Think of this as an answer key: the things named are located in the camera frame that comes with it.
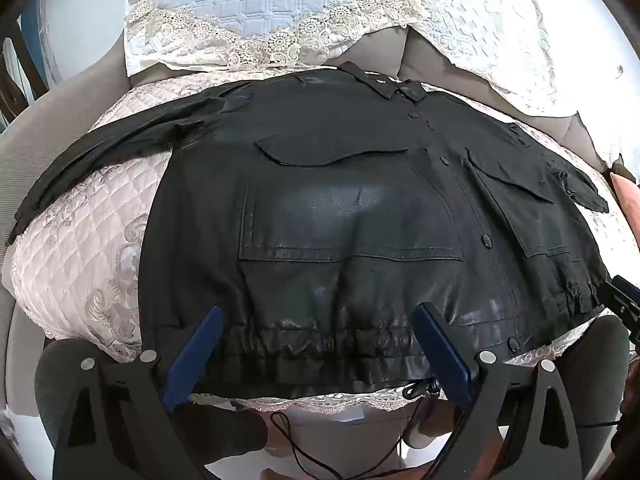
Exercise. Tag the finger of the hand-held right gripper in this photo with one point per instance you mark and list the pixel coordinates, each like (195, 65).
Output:
(622, 302)

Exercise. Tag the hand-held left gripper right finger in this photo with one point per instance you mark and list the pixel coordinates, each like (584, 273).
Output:
(442, 355)

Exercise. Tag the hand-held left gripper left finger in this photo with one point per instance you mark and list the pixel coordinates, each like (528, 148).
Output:
(194, 357)

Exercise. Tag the black leather jacket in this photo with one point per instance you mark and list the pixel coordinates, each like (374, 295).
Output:
(350, 210)

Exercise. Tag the person's right leg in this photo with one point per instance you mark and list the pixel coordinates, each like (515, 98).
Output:
(610, 355)

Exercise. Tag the pink cushion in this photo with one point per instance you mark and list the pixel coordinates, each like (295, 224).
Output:
(627, 195)

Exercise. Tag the beige quilted floral sofa cover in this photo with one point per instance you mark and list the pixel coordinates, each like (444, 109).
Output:
(75, 270)

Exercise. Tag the grey-brown sofa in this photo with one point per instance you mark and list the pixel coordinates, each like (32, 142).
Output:
(430, 60)

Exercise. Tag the white quilted cover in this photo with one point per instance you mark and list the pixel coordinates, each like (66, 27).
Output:
(490, 35)

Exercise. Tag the dark wooden chair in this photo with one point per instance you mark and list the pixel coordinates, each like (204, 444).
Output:
(12, 75)

